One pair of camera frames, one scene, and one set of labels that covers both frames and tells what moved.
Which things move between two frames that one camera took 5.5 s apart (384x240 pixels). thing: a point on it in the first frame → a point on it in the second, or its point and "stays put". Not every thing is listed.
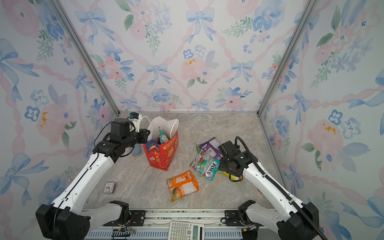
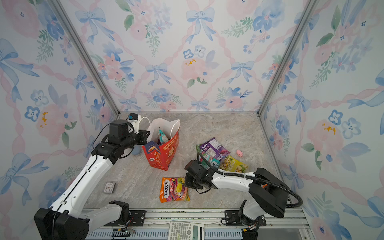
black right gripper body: x=224 y=166 → x=191 y=182
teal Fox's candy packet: x=163 y=137 stays put
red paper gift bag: x=162 y=145 stays put
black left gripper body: x=135 y=138 stays put
